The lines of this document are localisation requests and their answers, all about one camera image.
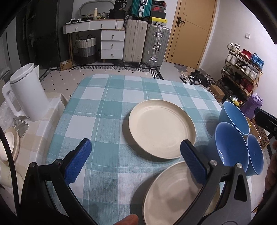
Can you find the blue bowl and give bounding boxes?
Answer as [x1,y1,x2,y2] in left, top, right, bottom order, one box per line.
[215,122,249,172]
[219,101,250,136]
[245,134,264,176]

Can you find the cream plate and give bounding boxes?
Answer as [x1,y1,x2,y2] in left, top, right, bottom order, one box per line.
[142,160,221,225]
[121,99,197,160]

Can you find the cream bowls at left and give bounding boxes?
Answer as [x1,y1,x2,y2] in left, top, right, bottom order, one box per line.
[0,127,24,188]

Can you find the right hand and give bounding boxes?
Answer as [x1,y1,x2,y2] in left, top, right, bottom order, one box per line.
[263,142,277,191]

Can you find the left hand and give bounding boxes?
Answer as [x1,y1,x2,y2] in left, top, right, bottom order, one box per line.
[114,214,139,225]

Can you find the brown patterned doormat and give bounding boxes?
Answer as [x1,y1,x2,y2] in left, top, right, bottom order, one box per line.
[247,117,270,150]

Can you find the purple bag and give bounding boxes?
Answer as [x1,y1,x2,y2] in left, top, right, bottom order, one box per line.
[240,92,263,120]

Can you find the beige checked cloth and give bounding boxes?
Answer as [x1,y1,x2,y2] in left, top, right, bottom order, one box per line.
[0,93,69,195]

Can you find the wooden shoe rack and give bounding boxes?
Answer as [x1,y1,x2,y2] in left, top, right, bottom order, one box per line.
[217,43,264,107]

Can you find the small brown cardboard box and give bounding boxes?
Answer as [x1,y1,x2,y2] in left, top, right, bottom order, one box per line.
[209,84,225,102]

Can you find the dotted floor rug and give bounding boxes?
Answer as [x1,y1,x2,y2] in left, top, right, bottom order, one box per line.
[40,65,162,99]

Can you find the white electric kettle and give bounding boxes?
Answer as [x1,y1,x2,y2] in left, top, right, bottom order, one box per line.
[2,63,50,121]

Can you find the woven laundry basket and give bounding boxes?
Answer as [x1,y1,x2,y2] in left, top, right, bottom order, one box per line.
[77,34,97,65]

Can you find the yellow wooden door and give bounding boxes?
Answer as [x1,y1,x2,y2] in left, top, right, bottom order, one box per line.
[166,0,217,68]

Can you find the silver suitcase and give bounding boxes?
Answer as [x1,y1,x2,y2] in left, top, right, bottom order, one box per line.
[141,24,170,70]

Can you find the white dressing desk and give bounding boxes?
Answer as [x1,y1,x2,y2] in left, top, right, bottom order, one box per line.
[63,19,125,60]

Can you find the beige suitcase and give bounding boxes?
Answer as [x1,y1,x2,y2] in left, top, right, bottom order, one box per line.
[123,20,148,64]

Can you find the black refrigerator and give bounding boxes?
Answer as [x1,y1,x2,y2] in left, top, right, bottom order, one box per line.
[13,0,74,70]

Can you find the stack of shoe boxes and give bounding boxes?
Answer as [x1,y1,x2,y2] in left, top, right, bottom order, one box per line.
[149,1,167,26]

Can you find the teal suitcase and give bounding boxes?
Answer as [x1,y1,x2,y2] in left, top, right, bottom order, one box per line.
[129,0,152,18]

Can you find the black cable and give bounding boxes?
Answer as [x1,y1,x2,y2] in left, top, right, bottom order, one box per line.
[0,126,21,217]

